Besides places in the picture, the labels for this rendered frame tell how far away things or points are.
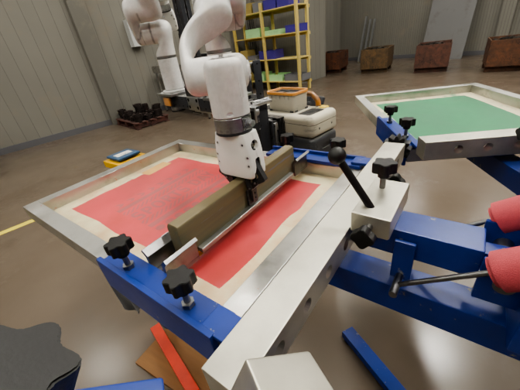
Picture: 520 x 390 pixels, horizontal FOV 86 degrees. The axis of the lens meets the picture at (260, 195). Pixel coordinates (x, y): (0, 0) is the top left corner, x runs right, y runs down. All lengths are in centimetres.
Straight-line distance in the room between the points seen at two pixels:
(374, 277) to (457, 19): 1071
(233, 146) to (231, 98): 9
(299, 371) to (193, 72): 54
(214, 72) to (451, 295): 55
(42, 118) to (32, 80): 69
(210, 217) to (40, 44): 681
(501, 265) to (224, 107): 46
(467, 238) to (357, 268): 19
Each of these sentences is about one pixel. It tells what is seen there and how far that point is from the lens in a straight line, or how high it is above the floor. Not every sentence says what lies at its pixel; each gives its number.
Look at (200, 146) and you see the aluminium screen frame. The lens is 111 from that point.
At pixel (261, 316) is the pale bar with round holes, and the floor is 104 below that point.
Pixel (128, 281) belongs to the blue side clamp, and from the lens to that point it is 52.
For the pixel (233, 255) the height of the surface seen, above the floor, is 96.
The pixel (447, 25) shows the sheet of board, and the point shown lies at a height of 90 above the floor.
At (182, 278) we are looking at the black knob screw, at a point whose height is 106.
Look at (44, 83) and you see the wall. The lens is 719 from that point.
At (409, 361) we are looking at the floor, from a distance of 158.
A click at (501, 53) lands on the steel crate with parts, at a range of 826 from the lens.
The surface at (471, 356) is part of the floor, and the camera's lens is 169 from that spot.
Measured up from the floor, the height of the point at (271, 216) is 96.
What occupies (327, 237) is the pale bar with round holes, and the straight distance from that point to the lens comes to 45.
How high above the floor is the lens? 133
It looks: 30 degrees down
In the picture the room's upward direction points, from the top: 8 degrees counter-clockwise
